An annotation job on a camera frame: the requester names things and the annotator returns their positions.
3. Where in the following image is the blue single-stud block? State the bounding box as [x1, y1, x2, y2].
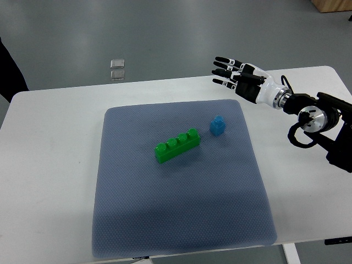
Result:
[210, 115, 226, 136]

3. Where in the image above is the metal floor plate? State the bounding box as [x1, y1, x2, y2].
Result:
[110, 69, 125, 81]
[110, 59, 125, 69]

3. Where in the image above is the blue-grey textured mat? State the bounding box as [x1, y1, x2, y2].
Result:
[92, 100, 277, 259]

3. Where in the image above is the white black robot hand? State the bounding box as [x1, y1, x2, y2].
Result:
[212, 57, 293, 109]

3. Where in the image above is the black table control panel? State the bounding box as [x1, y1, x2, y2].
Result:
[324, 236, 352, 245]

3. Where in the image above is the lower metal floor plate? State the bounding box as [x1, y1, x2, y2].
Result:
[110, 69, 125, 81]

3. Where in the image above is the white table leg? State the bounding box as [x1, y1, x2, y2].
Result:
[282, 243, 301, 264]

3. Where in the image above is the green four-stud block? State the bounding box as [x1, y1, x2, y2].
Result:
[155, 128, 200, 164]

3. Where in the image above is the dark object at left edge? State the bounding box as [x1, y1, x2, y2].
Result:
[1, 41, 29, 103]

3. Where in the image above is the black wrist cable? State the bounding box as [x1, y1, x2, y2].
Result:
[280, 75, 295, 94]

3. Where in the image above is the wooden box corner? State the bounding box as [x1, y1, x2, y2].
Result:
[311, 0, 351, 13]

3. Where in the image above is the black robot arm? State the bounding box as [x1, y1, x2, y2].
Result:
[280, 92, 351, 173]

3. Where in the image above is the upper metal floor plate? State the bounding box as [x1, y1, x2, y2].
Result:
[110, 59, 125, 69]

